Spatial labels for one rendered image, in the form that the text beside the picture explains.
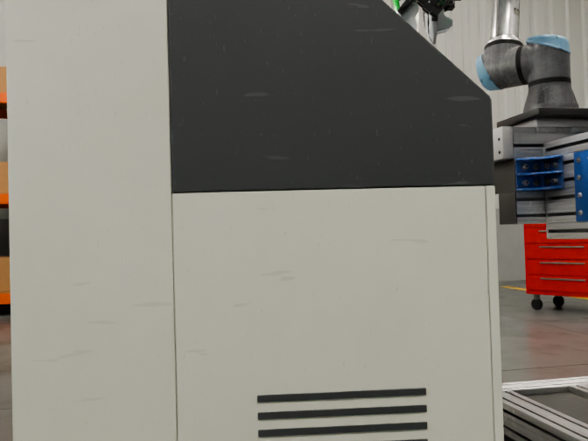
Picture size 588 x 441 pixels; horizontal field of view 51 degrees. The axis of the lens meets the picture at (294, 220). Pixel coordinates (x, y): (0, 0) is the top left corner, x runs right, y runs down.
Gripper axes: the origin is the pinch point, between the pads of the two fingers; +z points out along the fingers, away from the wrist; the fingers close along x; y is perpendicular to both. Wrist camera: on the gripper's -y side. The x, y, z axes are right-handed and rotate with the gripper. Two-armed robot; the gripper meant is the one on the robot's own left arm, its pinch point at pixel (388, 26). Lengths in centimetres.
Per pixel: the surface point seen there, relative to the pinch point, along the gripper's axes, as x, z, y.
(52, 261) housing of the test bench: -60, 69, -14
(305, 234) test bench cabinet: -49, 39, 16
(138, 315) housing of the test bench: -59, 67, 3
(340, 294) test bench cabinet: -50, 42, 27
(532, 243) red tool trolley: 392, 31, 188
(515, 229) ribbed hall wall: 718, 44, 263
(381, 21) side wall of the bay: -37.7, 2.4, 1.3
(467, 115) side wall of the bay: -38.2, 5.0, 24.1
